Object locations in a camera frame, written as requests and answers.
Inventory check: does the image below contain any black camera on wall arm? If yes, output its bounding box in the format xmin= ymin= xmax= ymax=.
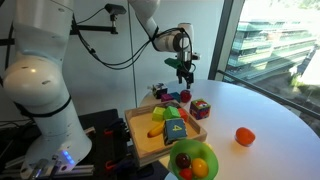
xmin=105 ymin=4 xmax=126 ymax=15

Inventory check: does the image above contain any yellow toy banana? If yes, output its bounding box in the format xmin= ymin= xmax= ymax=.
xmin=147 ymin=122 xmax=164 ymax=138

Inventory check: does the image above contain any dark purple toy plum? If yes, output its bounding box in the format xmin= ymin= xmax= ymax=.
xmin=175 ymin=153 xmax=191 ymax=169

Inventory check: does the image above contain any yellow toy lemon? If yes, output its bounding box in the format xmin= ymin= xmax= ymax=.
xmin=191 ymin=158 xmax=209 ymax=178

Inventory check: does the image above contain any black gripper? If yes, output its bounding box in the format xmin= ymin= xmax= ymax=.
xmin=176 ymin=52 xmax=200 ymax=88

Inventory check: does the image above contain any teal blue block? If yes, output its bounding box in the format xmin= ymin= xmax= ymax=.
xmin=170 ymin=92 xmax=181 ymax=103

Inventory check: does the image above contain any magenta block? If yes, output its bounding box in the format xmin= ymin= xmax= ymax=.
xmin=161 ymin=94 xmax=174 ymax=102

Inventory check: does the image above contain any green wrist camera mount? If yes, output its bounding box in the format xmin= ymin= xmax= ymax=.
xmin=165 ymin=58 xmax=182 ymax=69

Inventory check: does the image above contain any red block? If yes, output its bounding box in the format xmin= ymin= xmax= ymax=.
xmin=178 ymin=108 xmax=188 ymax=122

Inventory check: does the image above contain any orange toy fruit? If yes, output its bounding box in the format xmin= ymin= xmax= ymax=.
xmin=235 ymin=127 xmax=256 ymax=146

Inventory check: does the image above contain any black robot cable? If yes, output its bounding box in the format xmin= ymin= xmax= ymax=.
xmin=71 ymin=8 xmax=196 ymax=73

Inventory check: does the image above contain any small red toy fruit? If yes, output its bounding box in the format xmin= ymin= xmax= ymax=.
xmin=179 ymin=168 xmax=193 ymax=180

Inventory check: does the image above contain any multicolour patterned soft cube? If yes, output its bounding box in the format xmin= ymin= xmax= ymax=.
xmin=189 ymin=99 xmax=211 ymax=120

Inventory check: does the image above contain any right black orange clamp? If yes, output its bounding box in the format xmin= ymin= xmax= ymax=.
xmin=105 ymin=157 xmax=135 ymax=173

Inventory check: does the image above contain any window handrail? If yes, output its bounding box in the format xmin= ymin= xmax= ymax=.
xmin=217 ymin=70 xmax=320 ymax=120

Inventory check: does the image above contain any blue number four soft cube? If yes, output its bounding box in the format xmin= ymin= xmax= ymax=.
xmin=163 ymin=118 xmax=187 ymax=145

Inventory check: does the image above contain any lime green block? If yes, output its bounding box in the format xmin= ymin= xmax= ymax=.
xmin=152 ymin=107 xmax=165 ymax=122

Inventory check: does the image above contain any red toy apple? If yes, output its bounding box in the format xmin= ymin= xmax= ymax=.
xmin=180 ymin=90 xmax=192 ymax=103

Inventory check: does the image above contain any wooden tray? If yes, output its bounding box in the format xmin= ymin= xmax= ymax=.
xmin=125 ymin=101 xmax=207 ymax=166

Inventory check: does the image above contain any left black orange clamp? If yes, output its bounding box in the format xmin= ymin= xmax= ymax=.
xmin=104 ymin=118 xmax=130 ymax=148

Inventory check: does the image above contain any green plastic bowl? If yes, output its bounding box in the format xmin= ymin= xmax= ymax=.
xmin=170 ymin=140 xmax=219 ymax=180

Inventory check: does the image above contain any black orange clamp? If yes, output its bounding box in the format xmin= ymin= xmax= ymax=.
xmin=105 ymin=157 xmax=135 ymax=173
xmin=104 ymin=118 xmax=130 ymax=148

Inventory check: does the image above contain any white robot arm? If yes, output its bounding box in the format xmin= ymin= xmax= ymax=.
xmin=3 ymin=0 xmax=195 ymax=180

